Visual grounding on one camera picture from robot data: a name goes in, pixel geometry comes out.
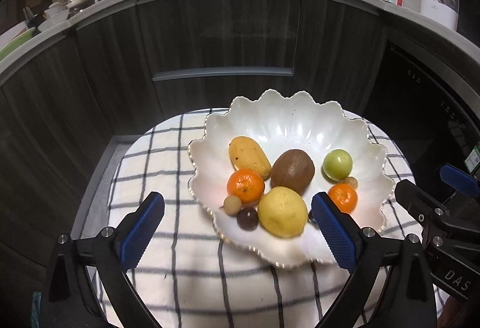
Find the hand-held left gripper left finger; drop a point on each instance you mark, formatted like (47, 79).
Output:
(142, 232)

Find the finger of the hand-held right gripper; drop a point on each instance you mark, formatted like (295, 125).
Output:
(416, 200)
(461, 179)

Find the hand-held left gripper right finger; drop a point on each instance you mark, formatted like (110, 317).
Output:
(335, 234)

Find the small orange tangerine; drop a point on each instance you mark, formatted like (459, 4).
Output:
(343, 197)

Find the brown longan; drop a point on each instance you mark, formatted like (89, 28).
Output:
(231, 206)
(351, 182)

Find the yellow lemon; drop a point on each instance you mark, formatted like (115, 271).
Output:
(283, 211)

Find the green plum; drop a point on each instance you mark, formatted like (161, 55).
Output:
(337, 164)

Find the brown kiwi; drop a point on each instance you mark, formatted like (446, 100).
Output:
(292, 172)

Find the large orange tangerine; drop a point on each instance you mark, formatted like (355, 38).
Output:
(245, 186)

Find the yellow mango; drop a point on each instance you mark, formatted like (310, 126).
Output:
(247, 157)

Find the white scalloped bowl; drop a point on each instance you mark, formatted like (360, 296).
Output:
(292, 121)

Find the black and white checked cloth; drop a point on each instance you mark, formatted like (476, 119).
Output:
(180, 275)

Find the black built-in dishwasher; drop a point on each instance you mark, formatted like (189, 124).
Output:
(420, 106)

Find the white box appliance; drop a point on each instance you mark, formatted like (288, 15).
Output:
(438, 14)

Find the black microwave oven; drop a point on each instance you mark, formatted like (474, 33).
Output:
(468, 12)

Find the green plastic basin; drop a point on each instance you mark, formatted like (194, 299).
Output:
(15, 44)

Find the white ceramic bowl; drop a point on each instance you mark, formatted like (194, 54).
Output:
(54, 20)

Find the black knife block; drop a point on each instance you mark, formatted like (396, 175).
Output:
(33, 22)

